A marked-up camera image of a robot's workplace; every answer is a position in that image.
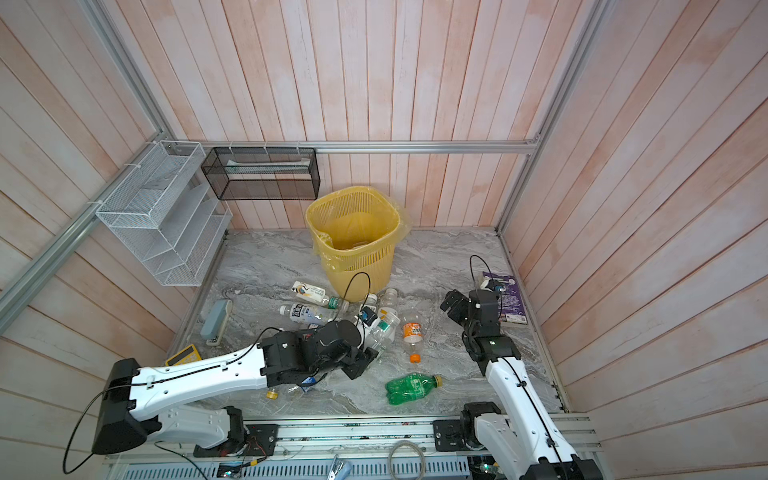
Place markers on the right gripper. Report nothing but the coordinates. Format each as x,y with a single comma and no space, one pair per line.
463,304

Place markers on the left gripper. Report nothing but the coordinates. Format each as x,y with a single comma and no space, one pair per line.
360,362

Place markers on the blue label clear bottle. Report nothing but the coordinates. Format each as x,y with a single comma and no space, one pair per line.
308,384

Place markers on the green soda bottle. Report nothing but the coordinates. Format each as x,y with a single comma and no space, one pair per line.
411,387

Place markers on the white yellow vitamin bottle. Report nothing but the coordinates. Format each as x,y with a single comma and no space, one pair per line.
388,301

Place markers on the orange label bottle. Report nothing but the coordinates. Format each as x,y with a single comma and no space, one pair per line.
413,339

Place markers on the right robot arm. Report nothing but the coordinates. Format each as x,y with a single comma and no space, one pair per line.
519,433

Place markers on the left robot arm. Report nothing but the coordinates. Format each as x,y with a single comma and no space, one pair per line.
141,404

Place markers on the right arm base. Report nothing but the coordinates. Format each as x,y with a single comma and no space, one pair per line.
459,434

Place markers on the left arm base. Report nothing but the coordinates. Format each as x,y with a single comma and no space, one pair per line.
257,440

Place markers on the yellow ribbed trash bin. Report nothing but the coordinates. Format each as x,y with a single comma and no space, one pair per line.
355,285

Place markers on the yellow plastic bin liner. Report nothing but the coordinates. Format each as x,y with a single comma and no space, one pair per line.
355,227

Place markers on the purple paperback book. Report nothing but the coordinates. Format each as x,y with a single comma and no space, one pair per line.
512,309

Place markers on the oolong tea label bottle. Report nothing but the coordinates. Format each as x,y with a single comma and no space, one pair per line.
306,313

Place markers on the crane label clear bottle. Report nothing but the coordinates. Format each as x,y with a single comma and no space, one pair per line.
318,296

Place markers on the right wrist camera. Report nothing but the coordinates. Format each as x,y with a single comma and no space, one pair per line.
494,285

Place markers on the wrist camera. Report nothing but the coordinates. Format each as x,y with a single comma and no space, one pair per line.
367,315
494,285

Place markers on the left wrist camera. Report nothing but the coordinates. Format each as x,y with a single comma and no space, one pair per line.
367,315

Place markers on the black mesh wall basket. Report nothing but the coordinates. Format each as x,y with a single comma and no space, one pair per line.
262,173

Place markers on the white wire mesh shelf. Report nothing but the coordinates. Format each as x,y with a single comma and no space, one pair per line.
172,223

